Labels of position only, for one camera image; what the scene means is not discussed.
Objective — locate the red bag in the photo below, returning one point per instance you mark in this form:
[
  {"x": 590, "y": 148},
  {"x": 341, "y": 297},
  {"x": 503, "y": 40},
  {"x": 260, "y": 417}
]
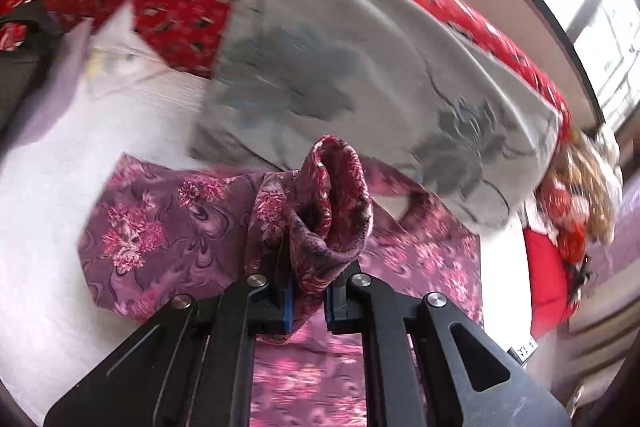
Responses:
[{"x": 547, "y": 277}]

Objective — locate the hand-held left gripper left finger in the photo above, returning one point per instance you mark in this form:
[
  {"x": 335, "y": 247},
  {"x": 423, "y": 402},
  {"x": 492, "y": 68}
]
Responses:
[{"x": 288, "y": 307}]

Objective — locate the orange red patterned cloth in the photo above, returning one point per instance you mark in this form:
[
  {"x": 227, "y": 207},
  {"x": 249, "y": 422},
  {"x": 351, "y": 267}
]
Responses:
[{"x": 575, "y": 187}]

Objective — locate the grey floral pillow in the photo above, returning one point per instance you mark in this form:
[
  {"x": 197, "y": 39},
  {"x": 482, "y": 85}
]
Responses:
[{"x": 350, "y": 57}]

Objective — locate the purple floral garment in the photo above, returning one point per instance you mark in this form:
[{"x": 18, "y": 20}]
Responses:
[{"x": 175, "y": 217}]

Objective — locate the red patterned blanket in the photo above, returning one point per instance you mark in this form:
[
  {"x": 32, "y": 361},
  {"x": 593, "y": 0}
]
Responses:
[{"x": 175, "y": 2}]

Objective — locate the pale lavender cloth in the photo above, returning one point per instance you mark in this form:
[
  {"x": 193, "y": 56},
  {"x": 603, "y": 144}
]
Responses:
[{"x": 115, "y": 52}]

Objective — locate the white quilted mattress pad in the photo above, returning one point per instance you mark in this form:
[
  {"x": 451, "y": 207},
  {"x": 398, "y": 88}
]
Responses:
[{"x": 50, "y": 257}]

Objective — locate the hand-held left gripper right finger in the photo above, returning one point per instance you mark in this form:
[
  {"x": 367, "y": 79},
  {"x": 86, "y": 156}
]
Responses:
[{"x": 331, "y": 312}]

